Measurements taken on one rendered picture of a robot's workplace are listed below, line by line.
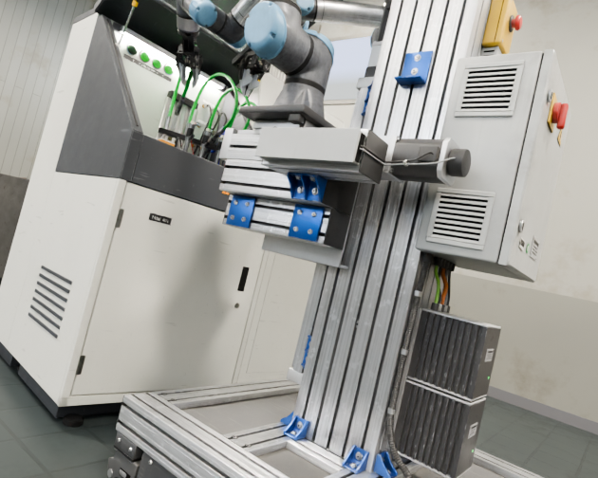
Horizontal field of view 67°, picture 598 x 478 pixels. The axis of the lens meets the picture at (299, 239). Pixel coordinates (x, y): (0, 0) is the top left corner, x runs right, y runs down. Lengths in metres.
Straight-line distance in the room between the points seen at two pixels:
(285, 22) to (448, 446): 1.06
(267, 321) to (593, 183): 2.89
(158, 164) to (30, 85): 7.63
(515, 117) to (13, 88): 8.47
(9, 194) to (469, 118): 2.96
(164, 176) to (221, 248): 0.36
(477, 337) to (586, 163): 3.13
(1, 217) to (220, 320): 2.05
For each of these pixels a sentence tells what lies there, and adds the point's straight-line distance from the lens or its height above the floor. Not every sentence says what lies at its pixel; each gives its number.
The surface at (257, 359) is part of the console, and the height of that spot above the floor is 0.22.
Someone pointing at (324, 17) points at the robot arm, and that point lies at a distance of 1.74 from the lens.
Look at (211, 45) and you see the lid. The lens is 2.26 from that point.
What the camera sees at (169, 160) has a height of 0.90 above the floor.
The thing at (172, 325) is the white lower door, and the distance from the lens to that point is 1.70.
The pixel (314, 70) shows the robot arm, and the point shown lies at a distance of 1.25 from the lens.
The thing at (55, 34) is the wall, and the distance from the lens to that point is 9.43.
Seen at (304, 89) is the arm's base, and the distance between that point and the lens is 1.23.
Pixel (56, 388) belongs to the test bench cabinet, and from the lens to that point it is 1.65.
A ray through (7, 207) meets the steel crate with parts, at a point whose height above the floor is 0.57.
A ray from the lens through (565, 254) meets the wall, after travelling 3.99.
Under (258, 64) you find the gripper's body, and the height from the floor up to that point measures 1.33.
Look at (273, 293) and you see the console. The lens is 1.97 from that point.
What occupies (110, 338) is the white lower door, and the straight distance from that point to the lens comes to 1.60.
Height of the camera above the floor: 0.67
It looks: 3 degrees up
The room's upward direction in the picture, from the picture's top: 14 degrees clockwise
